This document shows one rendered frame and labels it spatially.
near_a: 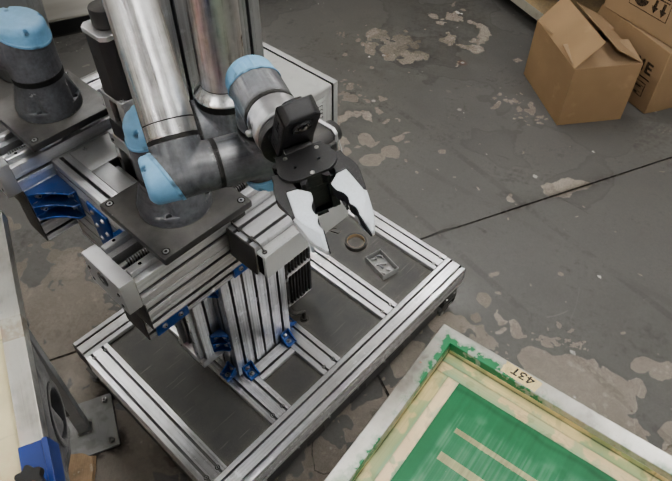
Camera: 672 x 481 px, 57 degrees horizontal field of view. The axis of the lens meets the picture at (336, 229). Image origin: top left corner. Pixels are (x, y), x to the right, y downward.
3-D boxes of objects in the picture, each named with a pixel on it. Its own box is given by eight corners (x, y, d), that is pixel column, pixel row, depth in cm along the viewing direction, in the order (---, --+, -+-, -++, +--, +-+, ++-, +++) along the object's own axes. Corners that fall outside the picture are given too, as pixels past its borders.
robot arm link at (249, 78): (275, 94, 94) (271, 43, 88) (302, 136, 87) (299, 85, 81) (225, 106, 92) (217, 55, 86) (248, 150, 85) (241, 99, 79)
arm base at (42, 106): (61, 79, 158) (48, 44, 151) (94, 103, 151) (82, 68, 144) (6, 105, 151) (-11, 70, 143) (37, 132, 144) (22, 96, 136)
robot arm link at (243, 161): (216, 174, 98) (206, 118, 90) (283, 156, 101) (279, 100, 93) (231, 207, 93) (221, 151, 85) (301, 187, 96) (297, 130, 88)
